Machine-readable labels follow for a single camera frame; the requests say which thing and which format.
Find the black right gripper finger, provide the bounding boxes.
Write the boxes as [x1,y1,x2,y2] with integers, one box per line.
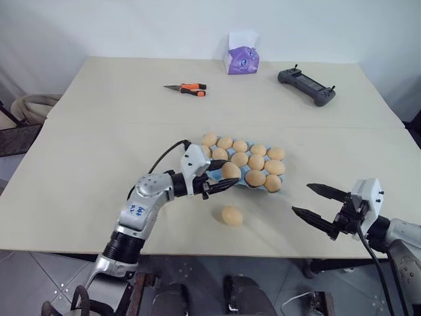
[291,205,337,232]
[306,182,349,203]

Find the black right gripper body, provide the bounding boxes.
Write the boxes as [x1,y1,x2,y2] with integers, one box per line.
[327,193,368,242]

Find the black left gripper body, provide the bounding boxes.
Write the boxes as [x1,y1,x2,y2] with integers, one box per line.
[192,174,212,201]

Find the blue egg carton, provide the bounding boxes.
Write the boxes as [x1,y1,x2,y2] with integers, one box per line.
[199,139,285,196]

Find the orange black pliers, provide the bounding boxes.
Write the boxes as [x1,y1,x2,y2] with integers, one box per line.
[163,82,209,98]

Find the dark rounded shape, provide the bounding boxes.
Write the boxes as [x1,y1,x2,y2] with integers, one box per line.
[137,282,192,316]
[223,274,278,316]

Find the purple tissue pack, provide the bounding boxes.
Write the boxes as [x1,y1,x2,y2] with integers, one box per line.
[221,32,260,76]

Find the dark object beside table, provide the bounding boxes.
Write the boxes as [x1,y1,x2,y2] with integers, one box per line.
[403,107,421,149]

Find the grey handheld controller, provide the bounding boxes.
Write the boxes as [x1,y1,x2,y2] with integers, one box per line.
[277,64,337,108]

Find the beige chair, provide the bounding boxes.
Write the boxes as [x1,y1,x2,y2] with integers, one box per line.
[11,93,64,128]

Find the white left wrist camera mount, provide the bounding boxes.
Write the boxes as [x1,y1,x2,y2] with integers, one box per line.
[179,144,212,198]

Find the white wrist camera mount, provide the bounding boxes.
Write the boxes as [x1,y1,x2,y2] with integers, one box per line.
[349,178,384,232]
[179,144,212,198]

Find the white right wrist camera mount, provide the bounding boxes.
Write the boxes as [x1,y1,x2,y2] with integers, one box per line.
[349,178,384,232]

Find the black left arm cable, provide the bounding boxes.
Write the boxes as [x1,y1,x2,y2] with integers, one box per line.
[147,140,193,175]

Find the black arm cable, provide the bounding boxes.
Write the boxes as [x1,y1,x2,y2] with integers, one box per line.
[354,210,404,316]
[147,140,193,175]

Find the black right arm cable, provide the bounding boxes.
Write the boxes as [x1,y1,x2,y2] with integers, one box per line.
[354,210,404,316]

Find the dark table frame bar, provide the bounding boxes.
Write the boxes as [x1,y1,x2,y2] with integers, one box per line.
[304,258,391,280]

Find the white thin cable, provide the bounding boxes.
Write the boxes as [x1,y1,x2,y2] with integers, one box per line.
[282,290,314,316]

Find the rusty dark round frame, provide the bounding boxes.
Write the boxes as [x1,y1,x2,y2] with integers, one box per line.
[41,284,115,316]

